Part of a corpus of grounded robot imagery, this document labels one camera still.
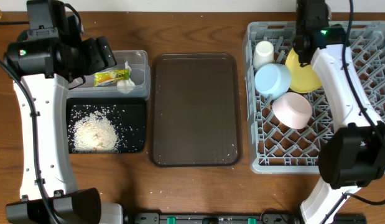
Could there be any green snack wrapper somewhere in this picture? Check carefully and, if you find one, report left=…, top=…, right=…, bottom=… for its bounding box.
left=93, top=68, right=131, bottom=87

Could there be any yellow plate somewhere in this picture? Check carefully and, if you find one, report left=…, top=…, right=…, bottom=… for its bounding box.
left=285, top=48, right=322, bottom=93

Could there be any cream plastic cup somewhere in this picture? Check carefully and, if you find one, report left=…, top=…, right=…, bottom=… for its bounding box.
left=253, top=40, right=274, bottom=70

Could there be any white tissue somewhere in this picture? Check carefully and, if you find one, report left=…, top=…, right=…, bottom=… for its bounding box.
left=117, top=62, right=136, bottom=94

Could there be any light blue bowl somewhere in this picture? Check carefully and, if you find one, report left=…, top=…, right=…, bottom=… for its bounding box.
left=254, top=63, right=291, bottom=100

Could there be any white pink bowl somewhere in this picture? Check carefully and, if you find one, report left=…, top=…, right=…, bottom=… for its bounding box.
left=272, top=92, right=312, bottom=129

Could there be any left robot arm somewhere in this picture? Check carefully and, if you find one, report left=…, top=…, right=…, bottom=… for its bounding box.
left=1, top=28, right=125, bottom=223

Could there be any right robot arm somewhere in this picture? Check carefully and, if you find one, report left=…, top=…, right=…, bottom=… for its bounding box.
left=293, top=26, right=385, bottom=223

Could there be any grey dishwasher rack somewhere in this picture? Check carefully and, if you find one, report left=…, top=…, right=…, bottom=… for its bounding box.
left=242, top=21, right=385, bottom=174

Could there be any clear plastic bin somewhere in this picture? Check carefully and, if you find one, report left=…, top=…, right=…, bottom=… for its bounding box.
left=68, top=50, right=151, bottom=100

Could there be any black tray bin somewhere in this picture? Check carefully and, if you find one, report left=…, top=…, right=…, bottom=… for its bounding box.
left=66, top=98, right=147, bottom=154

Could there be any pile of rice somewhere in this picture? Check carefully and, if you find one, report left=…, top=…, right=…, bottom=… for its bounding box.
left=70, top=111, right=119, bottom=152

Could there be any brown serving tray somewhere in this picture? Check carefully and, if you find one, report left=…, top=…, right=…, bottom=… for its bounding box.
left=149, top=53, right=242, bottom=167

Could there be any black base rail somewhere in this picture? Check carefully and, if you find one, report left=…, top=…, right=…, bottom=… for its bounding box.
left=132, top=212, right=367, bottom=224

